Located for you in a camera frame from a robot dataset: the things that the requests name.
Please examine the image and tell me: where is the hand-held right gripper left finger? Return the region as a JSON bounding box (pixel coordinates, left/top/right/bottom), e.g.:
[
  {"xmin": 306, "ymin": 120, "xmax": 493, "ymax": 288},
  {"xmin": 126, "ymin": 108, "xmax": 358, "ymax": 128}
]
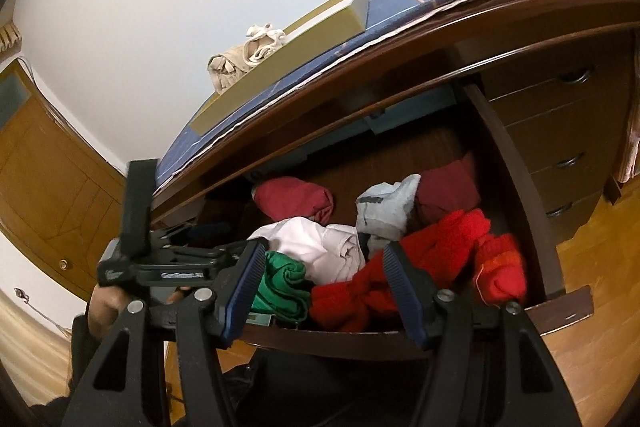
[{"xmin": 60, "ymin": 237, "xmax": 268, "ymax": 427}]

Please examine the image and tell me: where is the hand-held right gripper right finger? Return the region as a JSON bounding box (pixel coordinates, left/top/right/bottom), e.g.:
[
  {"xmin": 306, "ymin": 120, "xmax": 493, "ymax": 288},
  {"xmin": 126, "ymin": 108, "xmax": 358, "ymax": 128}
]
[{"xmin": 382, "ymin": 241, "xmax": 573, "ymax": 427}]

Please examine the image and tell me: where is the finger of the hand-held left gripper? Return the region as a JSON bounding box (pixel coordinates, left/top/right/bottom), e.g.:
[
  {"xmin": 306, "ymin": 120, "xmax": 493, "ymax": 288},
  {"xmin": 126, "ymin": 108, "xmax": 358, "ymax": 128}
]
[{"xmin": 169, "ymin": 238, "xmax": 260, "ymax": 276}]

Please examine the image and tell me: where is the green underwear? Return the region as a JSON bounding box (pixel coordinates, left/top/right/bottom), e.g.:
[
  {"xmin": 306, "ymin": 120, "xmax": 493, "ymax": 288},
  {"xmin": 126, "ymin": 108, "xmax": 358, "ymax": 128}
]
[{"xmin": 250, "ymin": 251, "xmax": 313, "ymax": 323}]

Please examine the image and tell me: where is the long red fleece underwear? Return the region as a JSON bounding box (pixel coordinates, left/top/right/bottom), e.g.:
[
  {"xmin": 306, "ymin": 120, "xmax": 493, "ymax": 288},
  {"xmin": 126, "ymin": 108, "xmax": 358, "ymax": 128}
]
[{"xmin": 309, "ymin": 208, "xmax": 493, "ymax": 333}]

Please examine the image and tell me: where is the pale pink underwear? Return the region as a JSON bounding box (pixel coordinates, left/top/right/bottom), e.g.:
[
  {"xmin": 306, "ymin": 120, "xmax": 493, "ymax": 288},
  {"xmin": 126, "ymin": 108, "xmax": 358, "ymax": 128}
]
[{"xmin": 247, "ymin": 216, "xmax": 367, "ymax": 285}]

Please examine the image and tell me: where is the grey white underwear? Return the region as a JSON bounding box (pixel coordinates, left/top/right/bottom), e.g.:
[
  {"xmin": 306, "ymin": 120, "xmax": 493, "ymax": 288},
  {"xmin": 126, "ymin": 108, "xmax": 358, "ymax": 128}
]
[{"xmin": 355, "ymin": 174, "xmax": 422, "ymax": 244}]

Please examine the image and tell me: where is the maroon underwear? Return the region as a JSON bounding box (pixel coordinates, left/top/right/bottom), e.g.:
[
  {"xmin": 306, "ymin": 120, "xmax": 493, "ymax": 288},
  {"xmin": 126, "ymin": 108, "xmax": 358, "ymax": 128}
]
[
  {"xmin": 415, "ymin": 152, "xmax": 482, "ymax": 223},
  {"xmin": 251, "ymin": 177, "xmax": 335, "ymax": 224}
]

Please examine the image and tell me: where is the red underwear with orange trim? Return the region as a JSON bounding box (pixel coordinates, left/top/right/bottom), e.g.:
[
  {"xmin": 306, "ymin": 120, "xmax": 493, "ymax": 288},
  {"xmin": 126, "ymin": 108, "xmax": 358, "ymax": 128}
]
[{"xmin": 471, "ymin": 232, "xmax": 528, "ymax": 308}]

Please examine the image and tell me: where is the dark wooden drawer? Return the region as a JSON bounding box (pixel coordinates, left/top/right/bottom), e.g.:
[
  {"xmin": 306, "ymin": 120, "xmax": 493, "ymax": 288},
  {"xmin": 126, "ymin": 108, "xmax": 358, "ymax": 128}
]
[{"xmin": 165, "ymin": 77, "xmax": 596, "ymax": 348}]

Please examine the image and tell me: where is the beige underwear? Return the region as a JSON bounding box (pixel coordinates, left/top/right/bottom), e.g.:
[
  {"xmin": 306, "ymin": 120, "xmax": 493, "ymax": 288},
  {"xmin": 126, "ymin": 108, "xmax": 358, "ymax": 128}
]
[{"xmin": 207, "ymin": 47, "xmax": 261, "ymax": 95}]

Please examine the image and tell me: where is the gold shallow cardboard box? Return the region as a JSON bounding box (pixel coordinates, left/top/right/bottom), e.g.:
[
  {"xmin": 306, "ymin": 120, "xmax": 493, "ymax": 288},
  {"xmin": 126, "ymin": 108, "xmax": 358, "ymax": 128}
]
[{"xmin": 191, "ymin": 0, "xmax": 371, "ymax": 136}]

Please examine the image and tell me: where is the person's left forearm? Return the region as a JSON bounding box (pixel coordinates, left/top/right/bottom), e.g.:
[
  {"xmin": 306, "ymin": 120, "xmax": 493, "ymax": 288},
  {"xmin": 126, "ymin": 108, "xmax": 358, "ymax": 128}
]
[{"xmin": 67, "ymin": 314, "xmax": 108, "ymax": 398}]

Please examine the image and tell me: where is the person's left hand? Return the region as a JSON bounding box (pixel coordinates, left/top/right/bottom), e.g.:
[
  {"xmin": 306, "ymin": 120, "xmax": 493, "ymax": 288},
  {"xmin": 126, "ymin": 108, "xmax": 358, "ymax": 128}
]
[{"xmin": 86, "ymin": 282, "xmax": 127, "ymax": 340}]

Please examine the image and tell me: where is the brown wooden wardrobe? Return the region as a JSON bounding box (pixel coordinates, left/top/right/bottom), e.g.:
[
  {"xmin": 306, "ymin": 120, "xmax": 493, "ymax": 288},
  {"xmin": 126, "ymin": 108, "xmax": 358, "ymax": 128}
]
[{"xmin": 0, "ymin": 57, "xmax": 128, "ymax": 303}]

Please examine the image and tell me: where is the yellow curtain fringe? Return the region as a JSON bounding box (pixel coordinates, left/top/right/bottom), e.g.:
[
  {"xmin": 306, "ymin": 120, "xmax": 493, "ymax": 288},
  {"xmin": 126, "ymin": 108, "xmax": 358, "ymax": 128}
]
[{"xmin": 0, "ymin": 22, "xmax": 23, "ymax": 52}]

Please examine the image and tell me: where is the dark wooden desk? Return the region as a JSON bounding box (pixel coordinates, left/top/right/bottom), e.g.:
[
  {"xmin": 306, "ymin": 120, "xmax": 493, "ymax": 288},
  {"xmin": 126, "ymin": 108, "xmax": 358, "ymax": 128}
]
[{"xmin": 150, "ymin": 0, "xmax": 640, "ymax": 298}]

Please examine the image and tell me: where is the pink patterned cloth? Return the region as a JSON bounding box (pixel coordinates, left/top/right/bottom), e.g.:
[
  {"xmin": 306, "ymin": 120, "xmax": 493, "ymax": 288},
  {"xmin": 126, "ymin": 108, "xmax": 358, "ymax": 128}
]
[{"xmin": 612, "ymin": 127, "xmax": 640, "ymax": 185}]

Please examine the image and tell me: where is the side drawer with metal handle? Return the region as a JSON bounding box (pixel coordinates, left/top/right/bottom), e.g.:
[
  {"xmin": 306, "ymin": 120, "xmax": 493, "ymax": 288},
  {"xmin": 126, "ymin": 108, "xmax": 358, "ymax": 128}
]
[
  {"xmin": 530, "ymin": 157, "xmax": 618, "ymax": 228},
  {"xmin": 502, "ymin": 107, "xmax": 628, "ymax": 188},
  {"xmin": 480, "ymin": 52, "xmax": 633, "ymax": 128}
]

